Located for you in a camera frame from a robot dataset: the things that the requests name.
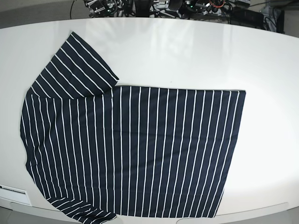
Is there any navy white striped T-shirt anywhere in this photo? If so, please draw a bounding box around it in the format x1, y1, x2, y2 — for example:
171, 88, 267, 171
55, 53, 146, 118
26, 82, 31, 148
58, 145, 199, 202
20, 33, 246, 224

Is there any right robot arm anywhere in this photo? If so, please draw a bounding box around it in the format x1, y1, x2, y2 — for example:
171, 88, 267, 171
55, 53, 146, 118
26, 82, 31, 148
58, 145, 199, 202
84, 0, 123, 18

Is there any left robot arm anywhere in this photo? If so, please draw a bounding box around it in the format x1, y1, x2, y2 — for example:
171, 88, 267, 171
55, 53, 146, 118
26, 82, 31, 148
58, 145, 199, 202
180, 0, 233, 17

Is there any black equipment stand background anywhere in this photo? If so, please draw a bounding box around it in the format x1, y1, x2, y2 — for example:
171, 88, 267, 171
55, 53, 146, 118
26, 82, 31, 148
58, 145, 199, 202
134, 0, 153, 18

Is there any white label sticker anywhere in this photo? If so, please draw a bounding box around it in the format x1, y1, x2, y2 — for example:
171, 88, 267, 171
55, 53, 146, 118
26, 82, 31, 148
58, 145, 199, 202
0, 185, 32, 206

